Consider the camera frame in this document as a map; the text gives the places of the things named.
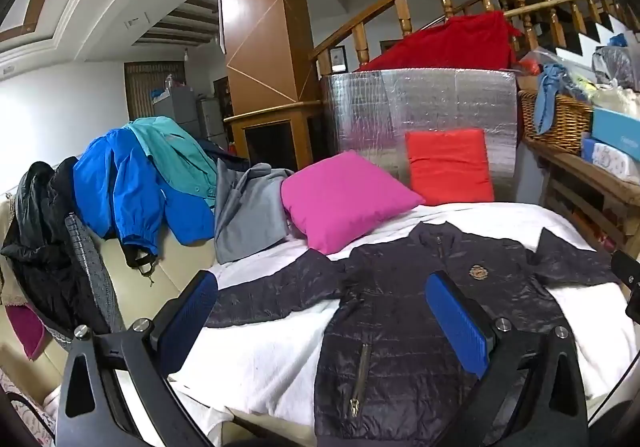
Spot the blue cardboard box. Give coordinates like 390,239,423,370
590,107,640,148

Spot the wooden bench table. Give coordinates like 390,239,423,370
520,134,640,258

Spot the magenta cloth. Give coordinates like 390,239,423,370
7,304,48,360

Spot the small silver refrigerator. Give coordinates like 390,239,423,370
197,97,223,148

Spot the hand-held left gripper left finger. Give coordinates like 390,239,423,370
55,269,219,447

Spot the brown curtain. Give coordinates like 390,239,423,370
124,61,186,120

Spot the teal shirt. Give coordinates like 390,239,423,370
125,116,218,213

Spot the silver foil insulation panel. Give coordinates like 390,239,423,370
320,68,518,203

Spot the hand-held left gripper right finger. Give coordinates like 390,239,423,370
425,269,591,447

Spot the red pillow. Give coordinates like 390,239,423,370
405,128,496,206

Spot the grey refrigerator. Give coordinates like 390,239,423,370
152,87,203,138

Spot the white blanket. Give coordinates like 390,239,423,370
167,202,640,433

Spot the pink pillow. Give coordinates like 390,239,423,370
280,150,426,255

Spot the blue jacket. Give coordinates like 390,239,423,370
72,127,216,268

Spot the navy garment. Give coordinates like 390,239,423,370
200,137,251,173

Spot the beige sofa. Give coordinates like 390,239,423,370
0,197,236,447

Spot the cream cloth bundle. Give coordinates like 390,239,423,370
592,84,640,118

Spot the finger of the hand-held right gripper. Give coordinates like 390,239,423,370
611,249,640,323

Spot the white tissue pack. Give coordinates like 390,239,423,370
582,140,640,178

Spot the black shiny jacket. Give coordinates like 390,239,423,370
0,157,111,335

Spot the black puffer jacket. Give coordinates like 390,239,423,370
205,221,621,447

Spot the grey checked garment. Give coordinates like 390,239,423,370
64,212,126,350

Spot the floral patterned cloth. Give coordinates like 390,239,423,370
0,367,56,447

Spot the red cloth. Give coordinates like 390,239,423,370
360,11,523,73

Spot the patterned grey plastic bag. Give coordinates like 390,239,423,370
592,46,636,88

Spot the wicker basket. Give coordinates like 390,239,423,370
517,90,596,155

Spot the wooden pillar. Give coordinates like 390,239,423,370
217,0,323,173

